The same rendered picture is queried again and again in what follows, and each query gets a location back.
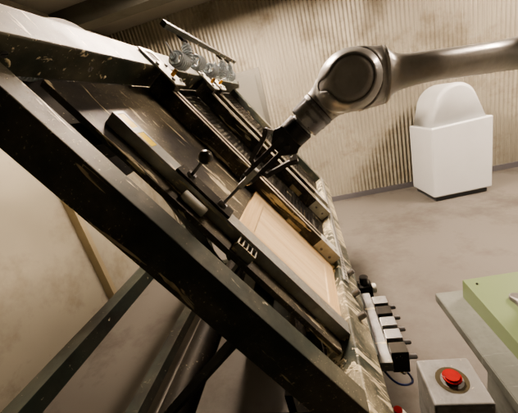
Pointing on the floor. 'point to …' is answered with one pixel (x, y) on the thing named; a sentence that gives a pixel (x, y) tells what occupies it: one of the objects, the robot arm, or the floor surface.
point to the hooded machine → (451, 142)
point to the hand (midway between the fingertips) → (247, 178)
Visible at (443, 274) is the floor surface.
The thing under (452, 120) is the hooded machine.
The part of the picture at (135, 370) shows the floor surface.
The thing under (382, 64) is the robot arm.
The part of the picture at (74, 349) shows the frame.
